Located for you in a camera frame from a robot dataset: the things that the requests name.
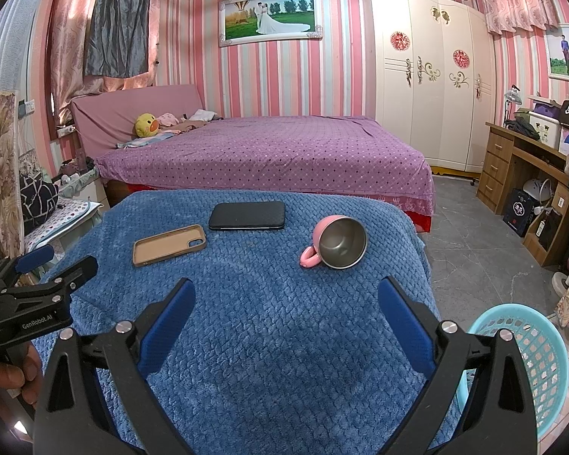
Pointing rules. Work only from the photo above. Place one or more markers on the wooden desk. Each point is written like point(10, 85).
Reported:
point(513, 160)

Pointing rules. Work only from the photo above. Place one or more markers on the person's left hand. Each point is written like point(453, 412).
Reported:
point(28, 379)

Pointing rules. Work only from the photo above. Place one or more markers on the bed with purple cover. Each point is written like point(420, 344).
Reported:
point(343, 155)

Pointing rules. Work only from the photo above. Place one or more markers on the white storage box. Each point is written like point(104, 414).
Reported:
point(547, 127)

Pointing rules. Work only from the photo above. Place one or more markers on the blue quilted blanket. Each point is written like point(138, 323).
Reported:
point(275, 358)

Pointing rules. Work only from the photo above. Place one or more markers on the black patterned bag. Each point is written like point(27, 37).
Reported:
point(39, 200)

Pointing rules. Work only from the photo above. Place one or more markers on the floral curtain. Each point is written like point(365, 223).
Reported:
point(11, 221)

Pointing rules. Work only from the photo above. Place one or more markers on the tan phone case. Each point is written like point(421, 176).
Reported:
point(167, 245)

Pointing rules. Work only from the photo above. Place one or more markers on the black bag under desk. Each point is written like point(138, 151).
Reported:
point(519, 211)

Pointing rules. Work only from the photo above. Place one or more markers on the grey window curtain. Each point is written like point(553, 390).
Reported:
point(118, 39)

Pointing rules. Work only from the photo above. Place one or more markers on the framed wedding photo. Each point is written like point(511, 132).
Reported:
point(252, 21)

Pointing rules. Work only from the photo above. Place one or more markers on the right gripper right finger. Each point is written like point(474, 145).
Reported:
point(498, 417)

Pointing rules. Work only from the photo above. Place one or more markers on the polka dot cushion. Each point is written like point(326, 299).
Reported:
point(68, 215)

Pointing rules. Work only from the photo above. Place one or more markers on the pink steel mug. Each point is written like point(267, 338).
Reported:
point(339, 242)

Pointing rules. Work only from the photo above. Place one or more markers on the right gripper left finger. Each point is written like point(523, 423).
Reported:
point(72, 416)

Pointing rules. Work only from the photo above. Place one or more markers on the white wardrobe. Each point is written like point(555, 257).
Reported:
point(434, 78)

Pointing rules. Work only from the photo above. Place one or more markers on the framed couple photo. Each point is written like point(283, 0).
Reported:
point(557, 45)

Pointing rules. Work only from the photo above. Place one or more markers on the yellow duck plush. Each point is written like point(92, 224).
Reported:
point(146, 126)

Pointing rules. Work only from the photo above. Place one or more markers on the black phone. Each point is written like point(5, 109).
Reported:
point(260, 215)

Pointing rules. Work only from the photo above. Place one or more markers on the pink window valance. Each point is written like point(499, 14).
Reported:
point(510, 16)

